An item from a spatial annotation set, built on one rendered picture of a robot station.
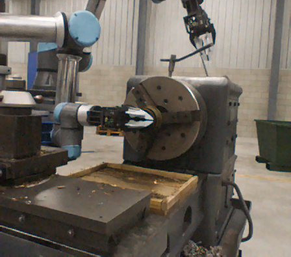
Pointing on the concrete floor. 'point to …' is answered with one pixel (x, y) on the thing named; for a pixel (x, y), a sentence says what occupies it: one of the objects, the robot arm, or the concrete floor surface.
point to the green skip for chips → (274, 144)
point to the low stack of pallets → (108, 131)
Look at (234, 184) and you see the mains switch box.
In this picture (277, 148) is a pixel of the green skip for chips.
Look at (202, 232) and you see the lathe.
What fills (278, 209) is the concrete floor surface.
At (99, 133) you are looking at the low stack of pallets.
